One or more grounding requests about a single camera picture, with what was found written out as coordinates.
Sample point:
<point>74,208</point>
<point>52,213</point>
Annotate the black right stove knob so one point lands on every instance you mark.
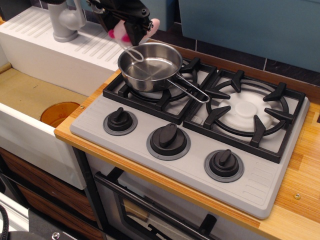
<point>224,166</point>

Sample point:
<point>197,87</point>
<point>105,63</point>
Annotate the black oven door handle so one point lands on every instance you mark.
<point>111,182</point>

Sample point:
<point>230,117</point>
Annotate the grey toy faucet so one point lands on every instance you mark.
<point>65,22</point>

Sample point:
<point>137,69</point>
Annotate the stainless steel pan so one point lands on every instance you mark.
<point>153,67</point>

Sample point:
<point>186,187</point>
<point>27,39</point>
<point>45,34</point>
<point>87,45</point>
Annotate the white toy sink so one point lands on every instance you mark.
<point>38,72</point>

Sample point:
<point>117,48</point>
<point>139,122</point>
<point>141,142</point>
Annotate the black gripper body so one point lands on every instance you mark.
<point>133,9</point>

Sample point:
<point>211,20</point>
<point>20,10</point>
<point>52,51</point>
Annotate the black middle stove knob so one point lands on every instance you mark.
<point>168,143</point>

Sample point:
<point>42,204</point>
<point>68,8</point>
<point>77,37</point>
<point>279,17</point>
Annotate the black left stove knob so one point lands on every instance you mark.
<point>120,122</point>

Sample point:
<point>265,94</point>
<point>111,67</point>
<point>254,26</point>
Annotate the black burner grate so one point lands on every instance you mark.
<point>171,104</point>
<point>252,115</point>

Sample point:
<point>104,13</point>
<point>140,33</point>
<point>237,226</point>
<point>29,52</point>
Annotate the pink stuffed pig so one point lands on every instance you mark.
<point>120,35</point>

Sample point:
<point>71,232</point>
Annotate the orange plastic plate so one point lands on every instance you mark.
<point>57,113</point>

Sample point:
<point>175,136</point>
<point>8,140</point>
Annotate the black left burner grate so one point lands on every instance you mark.
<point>171,104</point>

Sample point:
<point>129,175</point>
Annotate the wooden drawer front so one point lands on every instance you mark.
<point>49,196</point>

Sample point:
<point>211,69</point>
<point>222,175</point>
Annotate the toy oven door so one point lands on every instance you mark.
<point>142,225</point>

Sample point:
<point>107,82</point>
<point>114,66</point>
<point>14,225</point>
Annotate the black stove knob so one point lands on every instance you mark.
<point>168,143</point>
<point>224,166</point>
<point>120,122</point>

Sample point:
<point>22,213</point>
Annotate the black right burner grate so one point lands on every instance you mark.
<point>252,115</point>

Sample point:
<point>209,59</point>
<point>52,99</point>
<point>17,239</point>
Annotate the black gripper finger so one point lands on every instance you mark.
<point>136,29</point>
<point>110,19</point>

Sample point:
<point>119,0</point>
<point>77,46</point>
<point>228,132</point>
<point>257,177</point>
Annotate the grey toy stove top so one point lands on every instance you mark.
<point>254,193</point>

